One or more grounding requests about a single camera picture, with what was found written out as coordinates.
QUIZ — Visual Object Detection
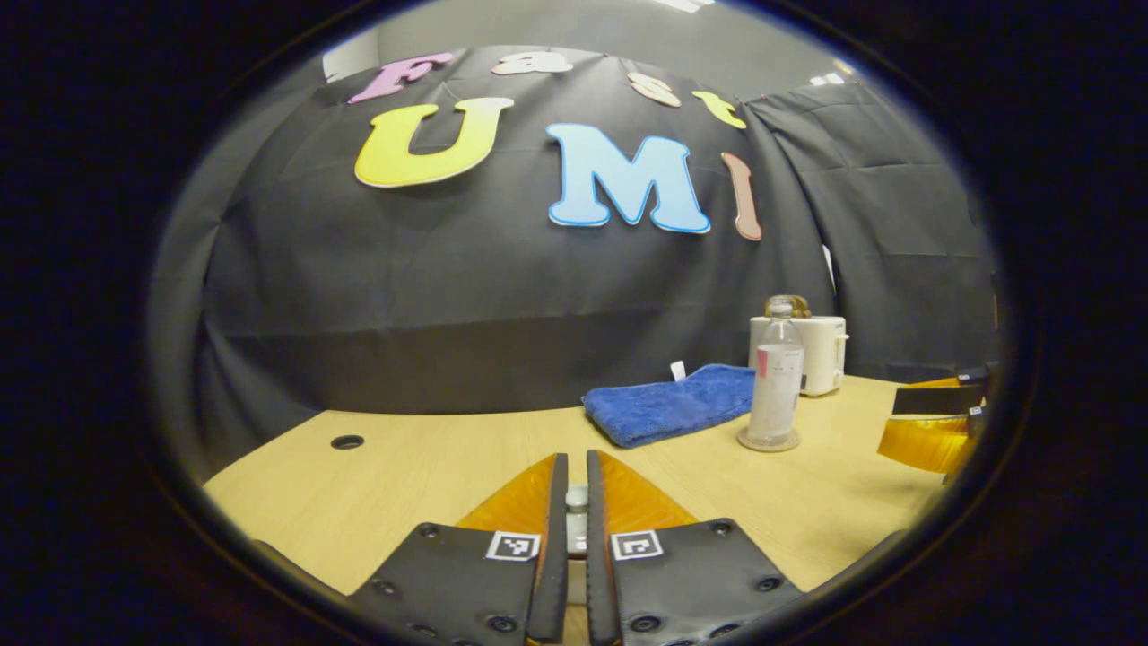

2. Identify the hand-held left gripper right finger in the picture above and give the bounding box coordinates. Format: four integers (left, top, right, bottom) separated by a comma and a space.
585, 450, 805, 646

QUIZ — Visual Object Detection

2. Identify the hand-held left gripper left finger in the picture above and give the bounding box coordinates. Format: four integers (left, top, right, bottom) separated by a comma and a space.
348, 453, 571, 646

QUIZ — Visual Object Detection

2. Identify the round wooden coaster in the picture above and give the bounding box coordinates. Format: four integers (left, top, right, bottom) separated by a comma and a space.
737, 426, 801, 453

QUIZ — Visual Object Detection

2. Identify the white blue teacup lid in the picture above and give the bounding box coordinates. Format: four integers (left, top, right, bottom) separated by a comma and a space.
566, 484, 590, 555

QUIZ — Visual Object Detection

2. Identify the clear plastic water bottle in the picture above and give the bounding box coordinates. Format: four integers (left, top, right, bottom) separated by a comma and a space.
747, 296, 805, 447

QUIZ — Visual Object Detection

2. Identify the white toaster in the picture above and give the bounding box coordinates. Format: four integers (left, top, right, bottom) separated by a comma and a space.
749, 315, 849, 397

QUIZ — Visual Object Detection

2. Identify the blue folded towel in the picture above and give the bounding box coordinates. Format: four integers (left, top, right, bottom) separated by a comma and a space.
582, 361, 757, 449

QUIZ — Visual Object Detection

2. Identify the black backdrop cloth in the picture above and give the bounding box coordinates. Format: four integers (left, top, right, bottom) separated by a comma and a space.
148, 40, 998, 467

